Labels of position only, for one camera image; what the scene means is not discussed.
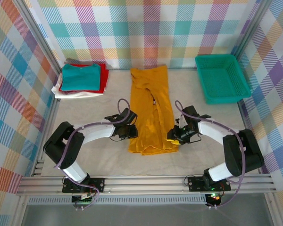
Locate yellow printed t-shirt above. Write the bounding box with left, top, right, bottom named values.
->
left=128, top=65, right=181, bottom=156

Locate stack of folded clothes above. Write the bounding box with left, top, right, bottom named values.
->
left=58, top=63, right=109, bottom=95

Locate white folded t-shirt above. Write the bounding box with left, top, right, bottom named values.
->
left=51, top=75, right=106, bottom=99

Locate teal plastic mesh basket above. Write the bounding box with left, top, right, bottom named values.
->
left=194, top=53, right=251, bottom=105

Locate teal folded t-shirt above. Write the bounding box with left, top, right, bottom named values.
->
left=61, top=63, right=102, bottom=92

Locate grey folded t-shirt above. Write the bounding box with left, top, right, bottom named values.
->
left=65, top=58, right=106, bottom=66

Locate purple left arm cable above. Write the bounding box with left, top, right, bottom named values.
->
left=54, top=98, right=132, bottom=211

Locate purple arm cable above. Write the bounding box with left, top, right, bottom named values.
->
left=54, top=98, right=132, bottom=211
left=174, top=100, right=247, bottom=209

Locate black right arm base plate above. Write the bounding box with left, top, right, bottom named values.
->
left=187, top=175, right=232, bottom=192

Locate long aluminium frame rail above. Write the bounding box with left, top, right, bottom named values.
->
left=16, top=174, right=277, bottom=196

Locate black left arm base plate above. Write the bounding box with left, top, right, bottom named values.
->
left=62, top=178, right=105, bottom=194

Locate grey slotted cable duct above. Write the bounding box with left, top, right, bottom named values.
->
left=27, top=196, right=207, bottom=205

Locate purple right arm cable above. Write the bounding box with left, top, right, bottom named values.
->
left=174, top=100, right=247, bottom=209

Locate aluminium frame post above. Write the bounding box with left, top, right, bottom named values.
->
left=13, top=0, right=63, bottom=71
left=231, top=0, right=274, bottom=61

